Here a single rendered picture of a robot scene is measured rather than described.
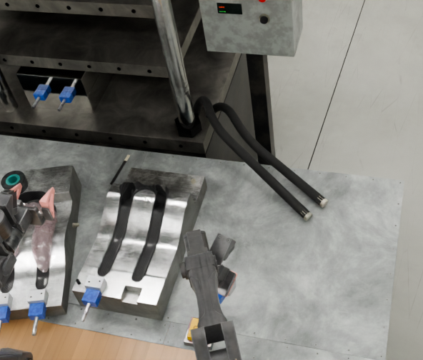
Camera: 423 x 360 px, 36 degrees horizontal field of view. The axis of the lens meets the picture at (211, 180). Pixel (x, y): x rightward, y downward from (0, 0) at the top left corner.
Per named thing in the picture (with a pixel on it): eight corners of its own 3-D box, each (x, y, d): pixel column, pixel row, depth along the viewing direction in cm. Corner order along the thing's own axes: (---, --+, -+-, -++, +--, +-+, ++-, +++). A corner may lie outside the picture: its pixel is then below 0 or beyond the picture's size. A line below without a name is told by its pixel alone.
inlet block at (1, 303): (8, 342, 188) (1, 333, 184) (-9, 343, 188) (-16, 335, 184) (16, 301, 196) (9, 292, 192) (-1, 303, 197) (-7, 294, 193)
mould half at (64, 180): (66, 314, 195) (55, 296, 186) (-19, 323, 197) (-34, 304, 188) (81, 185, 227) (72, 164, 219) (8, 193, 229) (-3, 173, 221)
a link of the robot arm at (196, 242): (176, 241, 167) (171, 228, 156) (210, 233, 167) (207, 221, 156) (186, 285, 163) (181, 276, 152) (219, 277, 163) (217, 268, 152)
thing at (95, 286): (92, 327, 183) (87, 318, 179) (76, 324, 185) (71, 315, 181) (108, 287, 191) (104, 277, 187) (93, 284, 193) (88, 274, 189)
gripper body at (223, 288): (203, 257, 173) (194, 253, 166) (237, 273, 169) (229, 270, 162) (193, 280, 172) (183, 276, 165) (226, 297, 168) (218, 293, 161)
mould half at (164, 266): (162, 321, 189) (153, 297, 179) (80, 306, 196) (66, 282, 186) (207, 188, 219) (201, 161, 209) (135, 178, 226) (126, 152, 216)
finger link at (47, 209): (32, 178, 172) (17, 206, 167) (57, 181, 171) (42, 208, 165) (41, 194, 177) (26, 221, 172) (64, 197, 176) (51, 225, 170)
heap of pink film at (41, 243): (53, 271, 198) (45, 257, 192) (-4, 277, 199) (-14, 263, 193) (63, 204, 215) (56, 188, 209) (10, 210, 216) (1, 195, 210)
